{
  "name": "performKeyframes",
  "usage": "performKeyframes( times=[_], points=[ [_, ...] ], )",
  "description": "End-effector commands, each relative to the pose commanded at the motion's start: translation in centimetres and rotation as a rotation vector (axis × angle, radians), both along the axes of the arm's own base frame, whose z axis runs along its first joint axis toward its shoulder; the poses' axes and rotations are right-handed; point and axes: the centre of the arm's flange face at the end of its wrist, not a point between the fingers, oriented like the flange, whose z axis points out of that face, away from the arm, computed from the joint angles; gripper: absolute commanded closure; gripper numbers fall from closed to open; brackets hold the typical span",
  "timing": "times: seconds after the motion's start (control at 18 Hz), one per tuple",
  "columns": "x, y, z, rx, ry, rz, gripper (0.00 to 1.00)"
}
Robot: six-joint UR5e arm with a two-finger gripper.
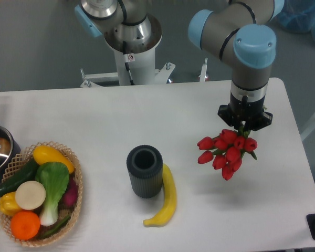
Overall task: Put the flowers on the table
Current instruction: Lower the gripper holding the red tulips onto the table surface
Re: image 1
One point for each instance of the yellow bell pepper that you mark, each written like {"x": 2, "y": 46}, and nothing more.
{"x": 8, "y": 204}

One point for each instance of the dark grey ribbed vase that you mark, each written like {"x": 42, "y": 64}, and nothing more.
{"x": 145, "y": 165}

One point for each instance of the woven wicker basket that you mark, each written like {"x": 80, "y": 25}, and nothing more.
{"x": 67, "y": 214}

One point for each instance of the purple sweet potato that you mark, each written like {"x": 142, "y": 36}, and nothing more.
{"x": 71, "y": 194}

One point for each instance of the yellow banana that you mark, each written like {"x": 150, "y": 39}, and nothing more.
{"x": 164, "y": 215}

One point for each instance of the green bok choy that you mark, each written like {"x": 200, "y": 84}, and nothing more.
{"x": 54, "y": 176}

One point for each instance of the green cucumber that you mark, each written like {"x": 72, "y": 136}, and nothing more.
{"x": 26, "y": 173}

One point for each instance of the orange fruit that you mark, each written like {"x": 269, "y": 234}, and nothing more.
{"x": 25, "y": 225}

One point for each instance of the yellow squash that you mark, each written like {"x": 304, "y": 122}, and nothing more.
{"x": 44, "y": 154}

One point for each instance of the white round radish slice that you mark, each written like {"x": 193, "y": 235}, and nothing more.
{"x": 30, "y": 195}

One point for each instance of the green chili pepper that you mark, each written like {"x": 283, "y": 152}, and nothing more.
{"x": 62, "y": 223}

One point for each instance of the blue plastic bag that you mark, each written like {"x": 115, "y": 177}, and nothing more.
{"x": 298, "y": 17}

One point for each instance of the red tulip bouquet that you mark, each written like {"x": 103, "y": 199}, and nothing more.
{"x": 227, "y": 150}

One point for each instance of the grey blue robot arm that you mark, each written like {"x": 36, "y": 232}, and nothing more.
{"x": 237, "y": 36}

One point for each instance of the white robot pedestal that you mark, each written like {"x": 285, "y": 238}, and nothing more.
{"x": 132, "y": 69}

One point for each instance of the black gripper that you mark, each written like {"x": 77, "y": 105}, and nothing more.
{"x": 244, "y": 111}

